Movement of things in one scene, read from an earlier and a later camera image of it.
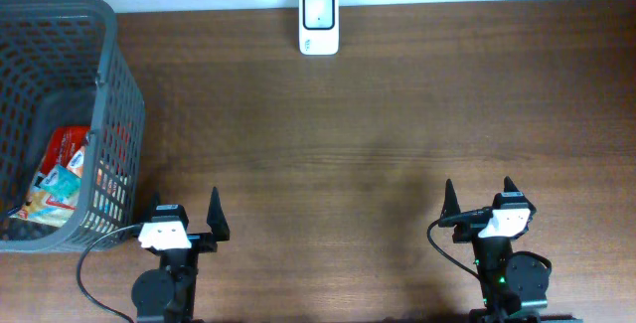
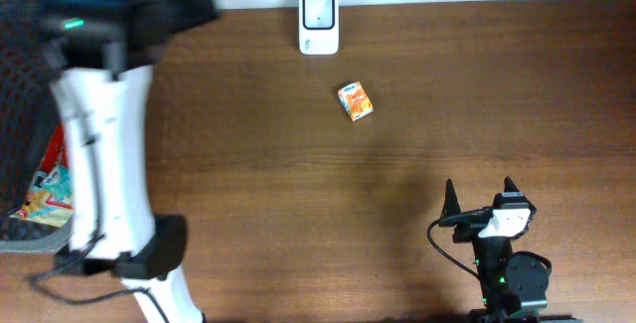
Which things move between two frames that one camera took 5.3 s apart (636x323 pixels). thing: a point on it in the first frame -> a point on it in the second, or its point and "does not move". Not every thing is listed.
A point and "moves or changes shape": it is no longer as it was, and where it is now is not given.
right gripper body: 470,225 does not move
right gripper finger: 509,186 does not move
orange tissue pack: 77,163 moves or changes shape
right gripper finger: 450,205 does not move
